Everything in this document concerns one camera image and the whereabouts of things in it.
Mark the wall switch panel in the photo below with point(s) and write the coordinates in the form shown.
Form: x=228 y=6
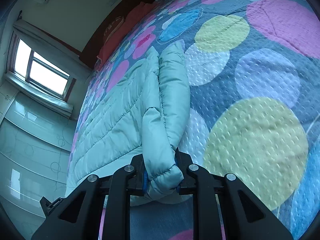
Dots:
x=111 y=2

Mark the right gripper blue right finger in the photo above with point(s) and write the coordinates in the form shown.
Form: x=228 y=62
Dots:
x=198 y=182

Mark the left window with frame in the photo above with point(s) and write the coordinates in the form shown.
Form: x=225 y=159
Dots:
x=29 y=66

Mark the red blanket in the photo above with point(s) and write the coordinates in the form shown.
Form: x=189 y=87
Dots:
x=133 y=17

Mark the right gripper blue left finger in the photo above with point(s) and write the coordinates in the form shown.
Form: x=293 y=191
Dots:
x=130 y=180

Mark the dark wooden headboard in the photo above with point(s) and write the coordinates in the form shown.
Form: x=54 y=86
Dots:
x=89 y=54

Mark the light green puffer jacket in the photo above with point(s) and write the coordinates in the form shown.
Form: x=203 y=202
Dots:
x=146 y=114

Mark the white patterned wardrobe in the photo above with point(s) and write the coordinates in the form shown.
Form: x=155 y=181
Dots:
x=35 y=148

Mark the colourful dotted bedspread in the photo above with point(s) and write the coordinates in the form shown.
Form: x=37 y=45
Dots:
x=253 y=71

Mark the brown embroidered pillow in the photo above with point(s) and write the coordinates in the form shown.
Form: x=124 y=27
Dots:
x=112 y=28

